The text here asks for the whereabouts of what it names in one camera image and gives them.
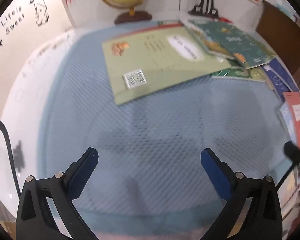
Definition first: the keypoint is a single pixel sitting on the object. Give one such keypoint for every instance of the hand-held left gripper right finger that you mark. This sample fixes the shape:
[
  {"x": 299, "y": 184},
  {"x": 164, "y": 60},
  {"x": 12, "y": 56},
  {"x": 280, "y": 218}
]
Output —
[{"x": 214, "y": 175}]

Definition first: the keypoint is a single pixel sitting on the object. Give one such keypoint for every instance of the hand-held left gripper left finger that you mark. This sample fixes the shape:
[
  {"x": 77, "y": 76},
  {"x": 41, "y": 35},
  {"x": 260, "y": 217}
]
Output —
[{"x": 85, "y": 172}]

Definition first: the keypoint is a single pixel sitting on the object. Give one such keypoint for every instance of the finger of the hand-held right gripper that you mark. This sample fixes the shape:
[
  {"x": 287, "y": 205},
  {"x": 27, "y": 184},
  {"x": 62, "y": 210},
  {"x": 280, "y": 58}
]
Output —
[{"x": 293, "y": 152}]

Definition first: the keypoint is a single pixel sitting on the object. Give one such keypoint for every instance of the red orange thin book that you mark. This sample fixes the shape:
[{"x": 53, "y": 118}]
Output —
[{"x": 299, "y": 130}]

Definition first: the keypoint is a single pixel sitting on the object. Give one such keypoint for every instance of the dark blue storybook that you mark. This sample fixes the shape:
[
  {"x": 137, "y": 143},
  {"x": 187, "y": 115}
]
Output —
[{"x": 279, "y": 77}]

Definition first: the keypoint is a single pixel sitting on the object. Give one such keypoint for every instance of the dark green leafy book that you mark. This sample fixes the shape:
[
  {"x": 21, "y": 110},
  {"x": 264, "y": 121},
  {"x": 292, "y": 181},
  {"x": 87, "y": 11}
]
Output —
[{"x": 239, "y": 73}]

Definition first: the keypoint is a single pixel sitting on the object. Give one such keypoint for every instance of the teal green leafy book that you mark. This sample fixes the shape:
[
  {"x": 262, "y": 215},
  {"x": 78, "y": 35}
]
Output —
[{"x": 232, "y": 42}]

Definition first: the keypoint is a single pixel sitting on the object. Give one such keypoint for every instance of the dark pixel-shaped sticker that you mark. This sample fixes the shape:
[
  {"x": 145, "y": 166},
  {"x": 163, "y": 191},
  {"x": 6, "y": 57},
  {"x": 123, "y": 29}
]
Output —
[{"x": 18, "y": 155}]

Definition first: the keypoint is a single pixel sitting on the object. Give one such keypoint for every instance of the light blue quilted mat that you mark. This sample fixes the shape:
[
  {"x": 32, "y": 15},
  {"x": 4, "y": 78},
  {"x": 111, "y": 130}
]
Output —
[{"x": 150, "y": 135}]

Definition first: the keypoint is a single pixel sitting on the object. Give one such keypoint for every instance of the red tassel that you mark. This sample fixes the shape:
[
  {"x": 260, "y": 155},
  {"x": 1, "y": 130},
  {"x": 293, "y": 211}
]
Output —
[{"x": 224, "y": 19}]

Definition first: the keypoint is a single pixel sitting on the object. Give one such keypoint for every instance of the white bookshelf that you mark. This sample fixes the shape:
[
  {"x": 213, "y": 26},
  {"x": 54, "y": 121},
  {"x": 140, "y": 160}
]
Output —
[{"x": 69, "y": 12}]

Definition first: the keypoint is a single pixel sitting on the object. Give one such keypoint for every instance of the black carved fan stand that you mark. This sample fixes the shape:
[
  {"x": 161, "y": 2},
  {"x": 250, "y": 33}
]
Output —
[{"x": 204, "y": 2}]

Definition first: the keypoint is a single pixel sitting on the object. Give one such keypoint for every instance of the black lettering wall decal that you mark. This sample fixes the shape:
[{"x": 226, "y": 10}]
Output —
[{"x": 8, "y": 31}]

